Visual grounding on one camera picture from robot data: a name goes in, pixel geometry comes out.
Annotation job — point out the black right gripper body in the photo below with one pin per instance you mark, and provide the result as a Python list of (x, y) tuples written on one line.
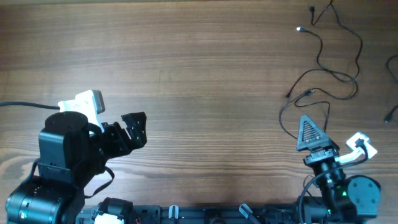
[(328, 156)]

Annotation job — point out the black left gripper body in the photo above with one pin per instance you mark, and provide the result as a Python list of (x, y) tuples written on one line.
[(115, 142)]

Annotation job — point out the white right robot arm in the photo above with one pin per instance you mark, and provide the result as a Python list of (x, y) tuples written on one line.
[(331, 196)]

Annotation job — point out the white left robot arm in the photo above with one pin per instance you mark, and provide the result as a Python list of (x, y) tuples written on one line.
[(72, 152)]

